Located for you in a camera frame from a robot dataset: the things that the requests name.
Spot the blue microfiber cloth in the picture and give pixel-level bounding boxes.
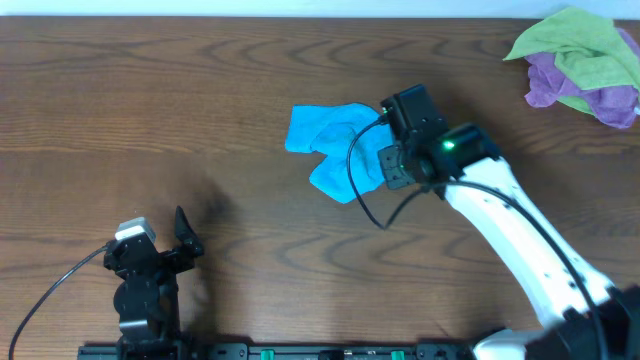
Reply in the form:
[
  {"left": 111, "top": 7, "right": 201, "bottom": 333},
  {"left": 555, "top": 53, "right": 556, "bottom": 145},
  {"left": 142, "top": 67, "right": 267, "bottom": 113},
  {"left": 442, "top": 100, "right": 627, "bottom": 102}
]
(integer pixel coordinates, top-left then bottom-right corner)
[{"left": 284, "top": 103, "right": 392, "bottom": 204}]

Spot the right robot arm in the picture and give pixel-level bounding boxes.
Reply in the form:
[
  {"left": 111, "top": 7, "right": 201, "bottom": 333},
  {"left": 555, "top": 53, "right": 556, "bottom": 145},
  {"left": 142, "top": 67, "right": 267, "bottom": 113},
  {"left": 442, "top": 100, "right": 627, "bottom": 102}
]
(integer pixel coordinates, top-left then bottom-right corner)
[{"left": 378, "top": 85, "right": 639, "bottom": 359}]

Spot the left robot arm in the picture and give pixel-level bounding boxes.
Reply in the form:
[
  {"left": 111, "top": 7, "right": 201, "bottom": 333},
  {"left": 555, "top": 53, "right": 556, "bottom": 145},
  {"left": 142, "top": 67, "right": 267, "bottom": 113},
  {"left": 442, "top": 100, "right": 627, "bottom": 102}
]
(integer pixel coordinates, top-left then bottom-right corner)
[{"left": 103, "top": 206, "right": 204, "bottom": 359}]

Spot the green microfiber cloth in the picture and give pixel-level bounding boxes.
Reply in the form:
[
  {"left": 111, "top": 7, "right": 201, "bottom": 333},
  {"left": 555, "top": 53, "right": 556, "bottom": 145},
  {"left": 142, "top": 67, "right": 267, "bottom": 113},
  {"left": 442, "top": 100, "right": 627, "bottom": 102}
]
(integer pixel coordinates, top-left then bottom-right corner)
[{"left": 505, "top": 7, "right": 639, "bottom": 91}]

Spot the purple microfiber cloth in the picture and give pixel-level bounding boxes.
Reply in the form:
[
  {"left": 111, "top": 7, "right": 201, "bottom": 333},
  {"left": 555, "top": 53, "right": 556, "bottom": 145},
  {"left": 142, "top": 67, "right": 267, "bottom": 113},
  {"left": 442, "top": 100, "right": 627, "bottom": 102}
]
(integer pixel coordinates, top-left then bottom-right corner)
[{"left": 525, "top": 52, "right": 639, "bottom": 129}]

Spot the left black cable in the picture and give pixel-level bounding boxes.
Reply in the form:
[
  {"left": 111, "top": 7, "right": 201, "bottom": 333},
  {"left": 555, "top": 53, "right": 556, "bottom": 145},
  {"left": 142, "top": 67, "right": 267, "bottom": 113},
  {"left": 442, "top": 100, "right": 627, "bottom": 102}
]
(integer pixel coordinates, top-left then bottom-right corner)
[{"left": 7, "top": 243, "right": 110, "bottom": 360}]

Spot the black cable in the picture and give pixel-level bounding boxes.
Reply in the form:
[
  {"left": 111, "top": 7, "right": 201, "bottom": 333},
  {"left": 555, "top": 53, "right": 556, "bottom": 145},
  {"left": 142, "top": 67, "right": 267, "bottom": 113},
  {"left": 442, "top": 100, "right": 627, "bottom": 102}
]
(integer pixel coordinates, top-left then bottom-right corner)
[
  {"left": 7, "top": 243, "right": 110, "bottom": 360},
  {"left": 346, "top": 115, "right": 611, "bottom": 360}
]

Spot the right black cable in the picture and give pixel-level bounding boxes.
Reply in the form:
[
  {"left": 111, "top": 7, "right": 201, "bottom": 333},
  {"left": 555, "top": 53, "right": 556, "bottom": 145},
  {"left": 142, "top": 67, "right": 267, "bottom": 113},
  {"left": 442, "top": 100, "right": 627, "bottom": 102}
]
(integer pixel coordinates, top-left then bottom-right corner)
[{"left": 346, "top": 115, "right": 611, "bottom": 360}]

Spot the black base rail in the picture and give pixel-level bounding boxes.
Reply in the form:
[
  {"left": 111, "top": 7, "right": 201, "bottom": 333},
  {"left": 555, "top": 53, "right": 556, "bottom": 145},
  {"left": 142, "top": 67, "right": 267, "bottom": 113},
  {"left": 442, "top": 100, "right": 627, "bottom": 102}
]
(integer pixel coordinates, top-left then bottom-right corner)
[{"left": 77, "top": 342, "right": 476, "bottom": 360}]

